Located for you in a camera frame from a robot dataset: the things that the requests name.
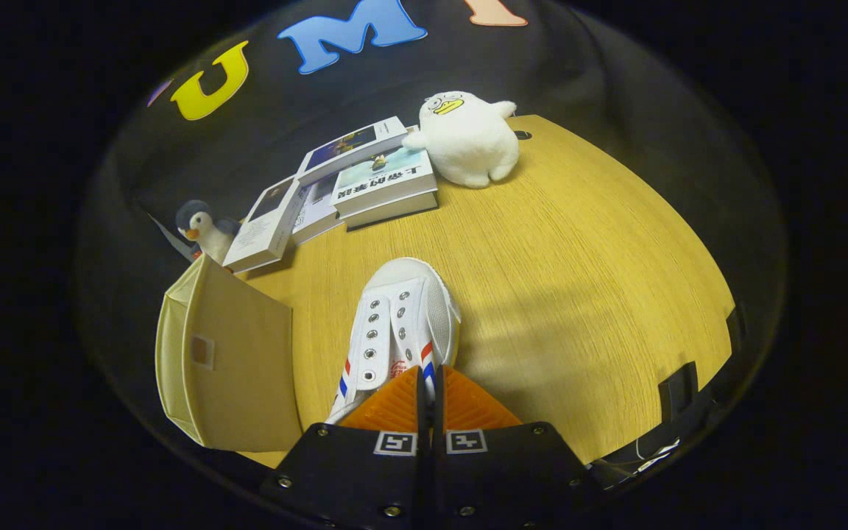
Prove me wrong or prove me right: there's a grey penguin plush toy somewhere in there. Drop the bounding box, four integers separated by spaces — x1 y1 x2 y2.
175 199 242 266

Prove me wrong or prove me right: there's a black table clamp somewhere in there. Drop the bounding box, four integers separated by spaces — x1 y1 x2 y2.
724 305 745 354
658 361 699 423

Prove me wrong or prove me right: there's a white duck plush toy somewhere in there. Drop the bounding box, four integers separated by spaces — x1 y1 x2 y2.
401 91 521 189

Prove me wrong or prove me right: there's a thick book with teal cover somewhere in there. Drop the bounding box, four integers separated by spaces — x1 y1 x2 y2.
330 145 438 219

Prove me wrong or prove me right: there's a book with dark blue cover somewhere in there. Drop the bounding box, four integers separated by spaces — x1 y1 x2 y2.
297 116 410 187

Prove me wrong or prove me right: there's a thin white book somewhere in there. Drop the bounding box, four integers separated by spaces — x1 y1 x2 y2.
290 175 344 246

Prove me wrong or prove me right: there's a white book with dark portrait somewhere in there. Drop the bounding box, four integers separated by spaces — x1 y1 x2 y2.
222 175 305 275

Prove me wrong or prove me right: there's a black backdrop cloth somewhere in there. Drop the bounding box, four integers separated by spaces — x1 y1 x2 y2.
77 0 789 479

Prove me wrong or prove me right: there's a white canvas shoe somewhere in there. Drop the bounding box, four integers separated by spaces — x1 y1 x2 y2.
325 257 462 426

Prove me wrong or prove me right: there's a beige fabric storage box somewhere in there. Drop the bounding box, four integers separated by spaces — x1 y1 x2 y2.
155 254 304 453

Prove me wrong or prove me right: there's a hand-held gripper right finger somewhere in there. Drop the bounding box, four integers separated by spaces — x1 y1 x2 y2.
431 364 590 530

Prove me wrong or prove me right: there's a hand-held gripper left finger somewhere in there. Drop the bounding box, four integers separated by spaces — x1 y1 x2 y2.
258 366 431 530

